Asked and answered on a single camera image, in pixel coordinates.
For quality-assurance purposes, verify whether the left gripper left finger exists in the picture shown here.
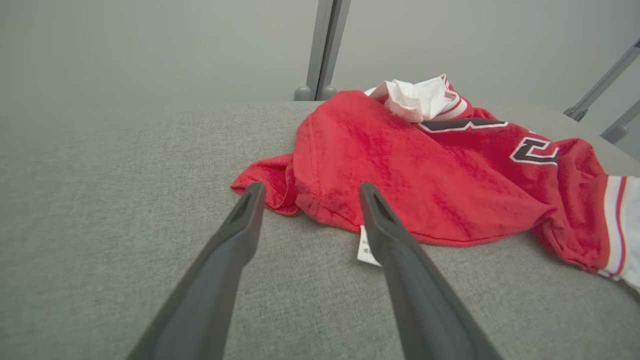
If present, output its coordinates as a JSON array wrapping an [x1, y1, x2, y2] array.
[[127, 180, 267, 360]]

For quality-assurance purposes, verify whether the grey partition post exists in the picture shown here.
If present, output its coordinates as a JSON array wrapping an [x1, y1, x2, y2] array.
[[304, 0, 352, 102]]

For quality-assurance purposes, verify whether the red white jersey top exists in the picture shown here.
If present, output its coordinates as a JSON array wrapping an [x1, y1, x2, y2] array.
[[230, 73, 640, 294]]

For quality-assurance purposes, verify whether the grey slanted metal bar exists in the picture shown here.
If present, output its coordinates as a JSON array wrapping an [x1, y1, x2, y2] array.
[[563, 39, 640, 122], [599, 99, 640, 146]]

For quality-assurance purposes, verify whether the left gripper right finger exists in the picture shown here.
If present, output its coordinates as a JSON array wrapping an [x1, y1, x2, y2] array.
[[358, 182, 504, 360]]

